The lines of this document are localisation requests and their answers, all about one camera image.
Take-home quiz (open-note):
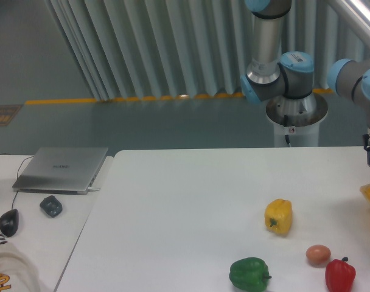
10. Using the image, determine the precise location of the person's white sleeve forearm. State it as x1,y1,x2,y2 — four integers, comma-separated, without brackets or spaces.
0,234,40,292

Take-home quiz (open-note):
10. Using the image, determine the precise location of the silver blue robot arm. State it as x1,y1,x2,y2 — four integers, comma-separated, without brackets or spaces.
240,1,370,166

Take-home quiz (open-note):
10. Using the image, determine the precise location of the yellow bell pepper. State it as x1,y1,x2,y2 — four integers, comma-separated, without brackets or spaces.
264,199,293,235

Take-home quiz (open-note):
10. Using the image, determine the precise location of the brown egg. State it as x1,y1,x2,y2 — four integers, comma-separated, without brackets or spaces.
305,245,331,266

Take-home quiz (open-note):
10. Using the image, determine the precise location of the red bell pepper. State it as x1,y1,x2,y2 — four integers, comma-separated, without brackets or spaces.
325,257,356,292

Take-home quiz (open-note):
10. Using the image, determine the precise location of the green bell pepper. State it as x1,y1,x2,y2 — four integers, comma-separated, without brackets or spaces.
229,257,271,291

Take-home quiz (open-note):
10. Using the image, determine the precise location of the white pleated curtain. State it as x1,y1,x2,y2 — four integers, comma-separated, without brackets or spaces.
47,1,370,101

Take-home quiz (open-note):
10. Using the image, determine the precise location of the silver closed laptop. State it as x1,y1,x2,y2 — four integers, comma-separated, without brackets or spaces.
13,147,108,195

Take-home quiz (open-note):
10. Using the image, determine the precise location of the black power adapter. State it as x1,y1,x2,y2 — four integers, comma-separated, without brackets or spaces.
40,195,63,218

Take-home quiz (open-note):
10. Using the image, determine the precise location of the black computer mouse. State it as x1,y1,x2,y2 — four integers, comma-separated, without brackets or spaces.
0,209,19,237

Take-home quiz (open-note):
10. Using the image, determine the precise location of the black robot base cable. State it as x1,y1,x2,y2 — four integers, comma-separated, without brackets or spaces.
282,114,293,148

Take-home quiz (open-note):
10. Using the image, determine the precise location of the black mouse cable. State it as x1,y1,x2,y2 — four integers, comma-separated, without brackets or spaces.
0,153,35,210

